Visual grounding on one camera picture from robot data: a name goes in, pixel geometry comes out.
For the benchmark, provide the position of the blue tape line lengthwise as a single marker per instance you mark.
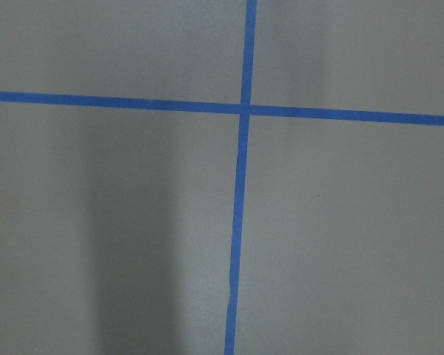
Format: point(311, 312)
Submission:
point(240, 175)

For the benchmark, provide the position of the blue tape line crosswise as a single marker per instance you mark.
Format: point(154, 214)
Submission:
point(221, 108)

